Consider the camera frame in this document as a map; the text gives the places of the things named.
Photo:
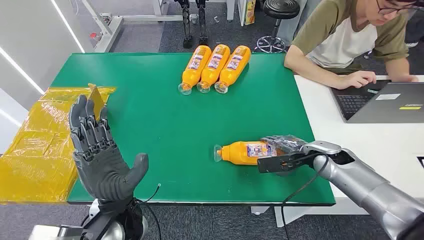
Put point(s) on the grey laptop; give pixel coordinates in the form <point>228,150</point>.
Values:
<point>387,106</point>

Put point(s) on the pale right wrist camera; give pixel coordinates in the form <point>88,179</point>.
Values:
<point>271,164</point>

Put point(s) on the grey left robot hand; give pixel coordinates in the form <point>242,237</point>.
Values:
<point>102,172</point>

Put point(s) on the person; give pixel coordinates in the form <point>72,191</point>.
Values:
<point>334,36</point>

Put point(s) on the black robot leg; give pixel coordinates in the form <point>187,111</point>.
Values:
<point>202,20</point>
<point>186,20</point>

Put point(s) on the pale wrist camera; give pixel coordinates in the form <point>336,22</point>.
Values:
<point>49,233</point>
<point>271,164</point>

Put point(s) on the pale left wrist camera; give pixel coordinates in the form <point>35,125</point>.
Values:
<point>49,233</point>

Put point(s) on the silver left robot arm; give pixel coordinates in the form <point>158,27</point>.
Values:
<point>116,228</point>

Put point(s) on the person's right hand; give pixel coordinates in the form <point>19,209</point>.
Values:
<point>356,78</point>

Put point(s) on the black round stool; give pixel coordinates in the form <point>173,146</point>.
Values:
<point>281,8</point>

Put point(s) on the orange juice bottle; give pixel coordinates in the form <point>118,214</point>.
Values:
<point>238,153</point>
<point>233,66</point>
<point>213,66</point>
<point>195,68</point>

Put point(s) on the yellow printed carton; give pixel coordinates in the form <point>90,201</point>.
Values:
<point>250,11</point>

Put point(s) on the yellow film wrapped cardboard box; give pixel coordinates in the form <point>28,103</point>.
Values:
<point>33,149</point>

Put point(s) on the green table mat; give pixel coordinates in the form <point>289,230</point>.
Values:
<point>182,126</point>

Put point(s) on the white shoe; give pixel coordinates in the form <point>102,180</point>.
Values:
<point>411,44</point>

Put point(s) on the white metal stand frame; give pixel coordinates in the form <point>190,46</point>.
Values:
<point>109,33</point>

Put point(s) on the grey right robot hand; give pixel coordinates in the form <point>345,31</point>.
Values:
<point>285,143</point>

